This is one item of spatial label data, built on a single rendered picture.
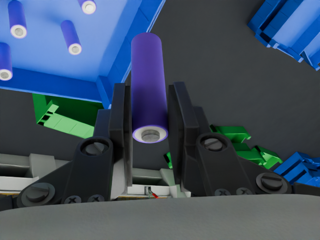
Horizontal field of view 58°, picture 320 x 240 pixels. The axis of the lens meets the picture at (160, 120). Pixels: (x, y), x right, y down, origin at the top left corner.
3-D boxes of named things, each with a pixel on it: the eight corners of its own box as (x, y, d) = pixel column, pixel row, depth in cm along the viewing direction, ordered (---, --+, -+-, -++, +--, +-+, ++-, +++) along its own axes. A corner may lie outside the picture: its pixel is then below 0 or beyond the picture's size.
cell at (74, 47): (71, 33, 42) (80, 57, 38) (58, 29, 41) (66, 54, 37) (75, 22, 41) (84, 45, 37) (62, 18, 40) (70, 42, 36)
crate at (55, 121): (104, 110, 112) (116, 95, 109) (118, 149, 99) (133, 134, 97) (29, 79, 91) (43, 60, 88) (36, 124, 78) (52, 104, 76)
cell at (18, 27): (22, 15, 38) (25, 41, 34) (6, 11, 37) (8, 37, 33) (25, 3, 37) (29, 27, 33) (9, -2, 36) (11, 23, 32)
